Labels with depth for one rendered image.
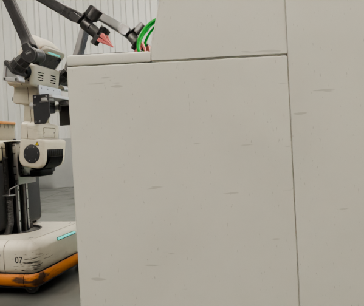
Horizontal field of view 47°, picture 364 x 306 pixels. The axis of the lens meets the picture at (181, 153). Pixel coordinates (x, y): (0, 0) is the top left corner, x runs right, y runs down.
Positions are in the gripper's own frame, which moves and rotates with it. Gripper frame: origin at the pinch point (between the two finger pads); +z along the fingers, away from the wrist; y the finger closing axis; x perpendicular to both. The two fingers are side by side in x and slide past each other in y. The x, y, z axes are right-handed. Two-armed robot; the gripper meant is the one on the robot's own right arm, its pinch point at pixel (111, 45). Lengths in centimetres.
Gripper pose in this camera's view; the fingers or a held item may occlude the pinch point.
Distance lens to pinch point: 216.0
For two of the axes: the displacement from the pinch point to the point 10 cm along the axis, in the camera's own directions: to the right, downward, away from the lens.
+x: 2.8, -0.4, 9.6
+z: 7.5, 6.4, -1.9
